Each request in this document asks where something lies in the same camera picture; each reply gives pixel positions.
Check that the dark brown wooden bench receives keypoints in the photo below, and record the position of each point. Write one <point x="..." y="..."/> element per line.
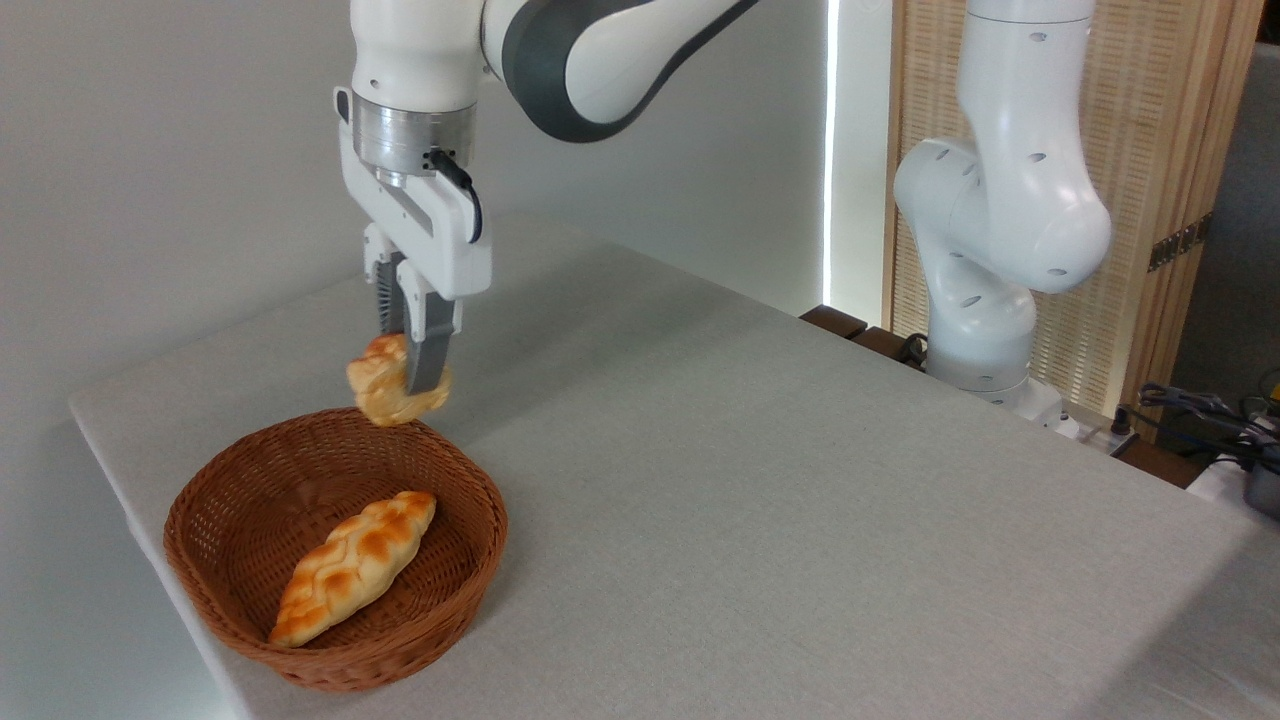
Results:
<point x="835" y="320"/>

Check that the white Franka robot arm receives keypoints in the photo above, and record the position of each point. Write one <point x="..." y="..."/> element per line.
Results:
<point x="1000" y="200"/>

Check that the long braided bread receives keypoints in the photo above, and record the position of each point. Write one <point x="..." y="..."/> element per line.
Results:
<point x="350" y="565"/>

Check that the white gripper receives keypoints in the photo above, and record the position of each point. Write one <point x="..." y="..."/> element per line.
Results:
<point x="440" y="240"/>

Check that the round orange bread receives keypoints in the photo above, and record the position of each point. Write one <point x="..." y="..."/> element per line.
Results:
<point x="382" y="385"/>

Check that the brown wicker basket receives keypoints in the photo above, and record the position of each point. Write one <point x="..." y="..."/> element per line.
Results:
<point x="240" y="500"/>

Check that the wooden slatted screen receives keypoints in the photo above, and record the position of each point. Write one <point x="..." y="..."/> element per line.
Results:
<point x="1140" y="100"/>

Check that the white power strip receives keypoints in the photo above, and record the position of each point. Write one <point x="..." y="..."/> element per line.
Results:
<point x="1095" y="435"/>

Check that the grey tablecloth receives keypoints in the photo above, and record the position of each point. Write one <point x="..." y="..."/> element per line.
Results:
<point x="800" y="550"/>

